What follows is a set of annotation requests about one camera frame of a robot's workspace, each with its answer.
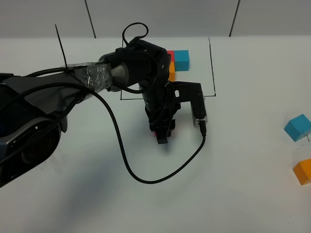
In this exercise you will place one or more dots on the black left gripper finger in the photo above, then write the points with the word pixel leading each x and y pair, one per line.
pixel 162 140

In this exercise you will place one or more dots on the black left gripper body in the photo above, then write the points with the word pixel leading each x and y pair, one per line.
pixel 160 105

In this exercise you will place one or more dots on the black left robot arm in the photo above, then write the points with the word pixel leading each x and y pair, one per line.
pixel 34 108

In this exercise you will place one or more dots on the orange template block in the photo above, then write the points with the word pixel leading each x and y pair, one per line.
pixel 172 72

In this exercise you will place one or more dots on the blue template block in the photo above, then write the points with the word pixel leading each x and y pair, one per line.
pixel 181 60

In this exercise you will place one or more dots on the red template block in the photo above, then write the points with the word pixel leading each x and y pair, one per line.
pixel 171 53

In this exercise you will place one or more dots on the black zip tie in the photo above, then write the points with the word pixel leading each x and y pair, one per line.
pixel 61 46

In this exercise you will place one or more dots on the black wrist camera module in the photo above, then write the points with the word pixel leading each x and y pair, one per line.
pixel 191 92

